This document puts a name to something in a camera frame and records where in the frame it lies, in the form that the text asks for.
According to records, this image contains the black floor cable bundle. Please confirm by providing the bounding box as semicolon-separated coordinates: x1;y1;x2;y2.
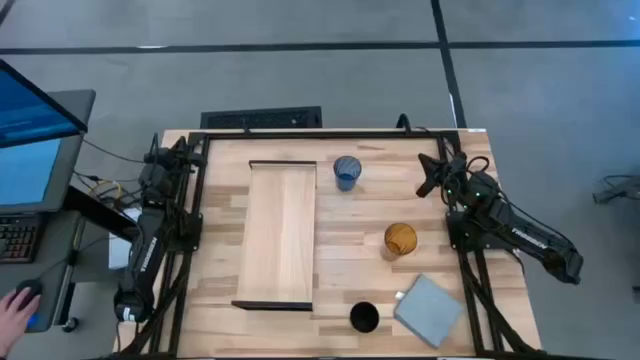
592;173;640;206

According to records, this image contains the thin black cable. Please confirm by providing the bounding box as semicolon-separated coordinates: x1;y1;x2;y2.
82;138;149;165

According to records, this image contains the black floor vent grille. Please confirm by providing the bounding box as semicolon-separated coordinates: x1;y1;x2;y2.
200;105;324;130

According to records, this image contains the white box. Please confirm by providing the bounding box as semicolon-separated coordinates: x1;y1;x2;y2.
108;207;146;271

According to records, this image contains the thick black cable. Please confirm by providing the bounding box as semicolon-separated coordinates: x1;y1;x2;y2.
397;113;436;139

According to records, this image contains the black keyboard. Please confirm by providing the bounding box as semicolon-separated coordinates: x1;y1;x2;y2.
0;214;42;265

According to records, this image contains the tilted monitor dark blue screen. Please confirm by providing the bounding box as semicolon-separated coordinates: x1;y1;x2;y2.
0;58;90;150

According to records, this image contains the grey-bezel monitor light blue screen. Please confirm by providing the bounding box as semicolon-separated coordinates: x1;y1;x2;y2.
0;134;85;215

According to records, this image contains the grey computer desk cart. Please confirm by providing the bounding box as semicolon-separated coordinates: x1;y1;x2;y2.
0;88;97;335

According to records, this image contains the black desk crossbar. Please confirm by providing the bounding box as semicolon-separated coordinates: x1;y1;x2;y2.
64;185;141;242

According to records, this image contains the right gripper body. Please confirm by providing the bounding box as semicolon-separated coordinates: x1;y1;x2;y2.
438;152;471;199

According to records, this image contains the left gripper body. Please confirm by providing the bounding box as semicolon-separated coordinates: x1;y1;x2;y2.
142;147;189;189

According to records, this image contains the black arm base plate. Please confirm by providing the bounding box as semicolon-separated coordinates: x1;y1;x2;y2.
164;212;204;253
446;209;501;251

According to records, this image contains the amber ribbed plastic cup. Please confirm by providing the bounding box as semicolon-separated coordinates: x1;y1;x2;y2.
383;222;419;257

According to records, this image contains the person's hand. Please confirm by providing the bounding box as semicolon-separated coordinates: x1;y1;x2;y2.
0;287;42;359

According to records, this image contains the black computer mouse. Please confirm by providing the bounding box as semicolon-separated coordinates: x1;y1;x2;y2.
14;278;44;304

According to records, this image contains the yellow cable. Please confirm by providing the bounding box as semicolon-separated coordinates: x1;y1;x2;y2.
88;179;124;202

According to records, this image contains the black aluminium table frame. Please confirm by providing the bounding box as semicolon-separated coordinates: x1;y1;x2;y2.
112;128;546;360

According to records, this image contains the blue ribbed plastic cup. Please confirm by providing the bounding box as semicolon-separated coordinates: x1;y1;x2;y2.
333;155;363;193

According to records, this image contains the black plastic cup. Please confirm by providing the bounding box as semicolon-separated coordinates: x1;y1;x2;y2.
349;300;381;334

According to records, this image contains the grey folded cloth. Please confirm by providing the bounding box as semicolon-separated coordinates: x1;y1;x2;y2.
393;273;465;350

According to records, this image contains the wooden shelf with black rails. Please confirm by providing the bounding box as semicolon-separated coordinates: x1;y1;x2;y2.
230;159;319;312

